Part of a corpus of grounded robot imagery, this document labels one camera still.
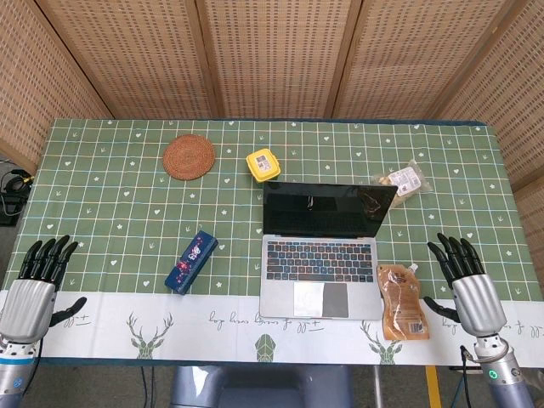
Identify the green checked tablecloth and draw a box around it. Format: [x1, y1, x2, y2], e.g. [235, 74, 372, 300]
[0, 117, 544, 367]

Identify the round woven rattan coaster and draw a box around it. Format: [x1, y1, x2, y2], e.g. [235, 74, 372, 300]
[162, 133, 216, 181]

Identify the clear bag of snacks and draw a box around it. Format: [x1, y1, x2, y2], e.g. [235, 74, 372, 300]
[372, 159, 434, 209]

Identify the yellow lidded plastic box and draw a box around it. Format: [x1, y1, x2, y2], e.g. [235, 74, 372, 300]
[245, 148, 282, 184]

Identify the brown spouted sauce pouch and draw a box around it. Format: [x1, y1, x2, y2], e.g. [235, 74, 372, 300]
[377, 262, 431, 342]

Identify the blue floral pencil case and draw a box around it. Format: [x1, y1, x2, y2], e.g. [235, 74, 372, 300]
[165, 229, 219, 295]

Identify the silver laptop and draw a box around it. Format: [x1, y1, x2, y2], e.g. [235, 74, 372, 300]
[258, 181, 400, 320]

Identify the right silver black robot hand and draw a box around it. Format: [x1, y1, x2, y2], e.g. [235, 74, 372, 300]
[422, 232, 508, 339]

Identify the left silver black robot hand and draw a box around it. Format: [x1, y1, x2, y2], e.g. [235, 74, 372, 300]
[0, 235, 88, 343]

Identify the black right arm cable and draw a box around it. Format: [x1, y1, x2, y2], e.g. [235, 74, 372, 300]
[450, 344, 481, 408]

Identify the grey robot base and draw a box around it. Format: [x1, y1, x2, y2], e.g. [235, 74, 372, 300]
[169, 364, 354, 408]

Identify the bamboo folding screen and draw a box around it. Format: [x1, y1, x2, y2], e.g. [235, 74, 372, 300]
[0, 0, 544, 239]

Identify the black cables and equipment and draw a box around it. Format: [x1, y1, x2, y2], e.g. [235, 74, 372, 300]
[0, 156, 36, 226]

